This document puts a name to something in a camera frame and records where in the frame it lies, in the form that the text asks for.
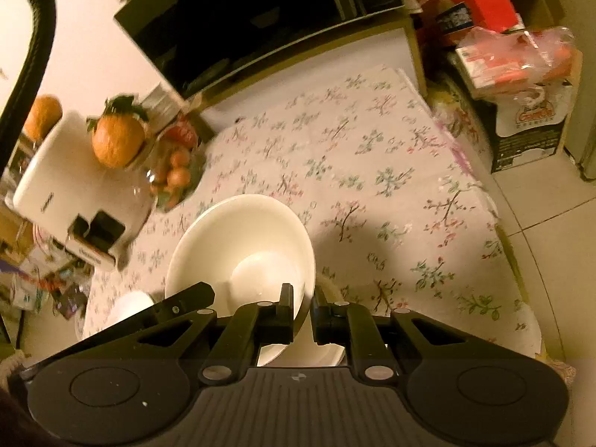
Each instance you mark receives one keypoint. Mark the dark cardboard box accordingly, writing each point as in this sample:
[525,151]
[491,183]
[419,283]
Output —
[531,135]

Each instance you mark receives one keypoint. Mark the black microwave oven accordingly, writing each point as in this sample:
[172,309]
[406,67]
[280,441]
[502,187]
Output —
[256,18]

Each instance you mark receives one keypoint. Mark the large orange citrus fruit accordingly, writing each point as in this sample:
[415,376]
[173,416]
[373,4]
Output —
[42,116]

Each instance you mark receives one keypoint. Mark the floral tablecloth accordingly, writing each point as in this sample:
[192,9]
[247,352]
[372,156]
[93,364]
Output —
[372,158]

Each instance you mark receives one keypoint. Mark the cream bowl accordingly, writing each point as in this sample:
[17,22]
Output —
[321,354]
[242,233]

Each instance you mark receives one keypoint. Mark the white air fryer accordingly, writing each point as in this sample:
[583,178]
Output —
[70,172]

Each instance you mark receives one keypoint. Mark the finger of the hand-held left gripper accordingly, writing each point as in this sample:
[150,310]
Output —
[195,295]

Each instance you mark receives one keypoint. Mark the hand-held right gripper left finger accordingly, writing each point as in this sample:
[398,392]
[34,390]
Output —
[286,309]

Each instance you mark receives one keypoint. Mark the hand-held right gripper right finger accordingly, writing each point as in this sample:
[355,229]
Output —
[319,319]

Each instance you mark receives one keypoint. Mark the black curved tube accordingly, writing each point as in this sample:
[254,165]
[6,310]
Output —
[37,37]

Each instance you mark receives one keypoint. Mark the glass jar of kumquats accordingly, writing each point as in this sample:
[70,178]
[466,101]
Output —
[179,177]

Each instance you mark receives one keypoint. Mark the red gift carton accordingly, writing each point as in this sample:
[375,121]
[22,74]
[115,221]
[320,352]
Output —
[489,0]

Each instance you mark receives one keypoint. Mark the clear plastic bag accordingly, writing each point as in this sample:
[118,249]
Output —
[512,60]

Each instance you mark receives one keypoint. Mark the leafy orange citrus fruit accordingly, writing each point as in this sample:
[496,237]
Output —
[116,142]

